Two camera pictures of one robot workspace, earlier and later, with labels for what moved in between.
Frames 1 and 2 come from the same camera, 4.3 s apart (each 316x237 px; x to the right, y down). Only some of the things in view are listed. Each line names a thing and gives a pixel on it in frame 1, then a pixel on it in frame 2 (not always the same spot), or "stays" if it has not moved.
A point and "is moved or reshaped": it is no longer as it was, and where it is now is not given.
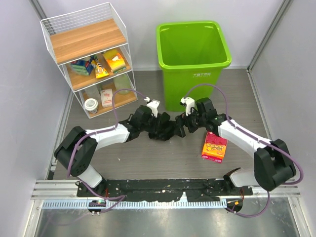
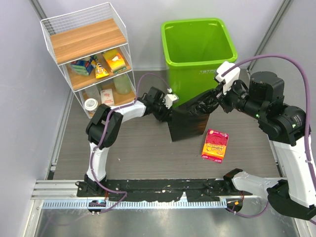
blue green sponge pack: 83,67 stays
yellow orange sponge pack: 115,59 stays
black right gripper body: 192,120 to 235,98
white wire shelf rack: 91,47 stays
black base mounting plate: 199,190 stays
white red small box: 106,97 stays
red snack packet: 214,148 stays
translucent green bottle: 122,82 stays
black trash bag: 164,128 is moved or reshaped
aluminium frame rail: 57,189 stays
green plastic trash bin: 190,53 is moved or reshaped
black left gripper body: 144,127 to 160,111
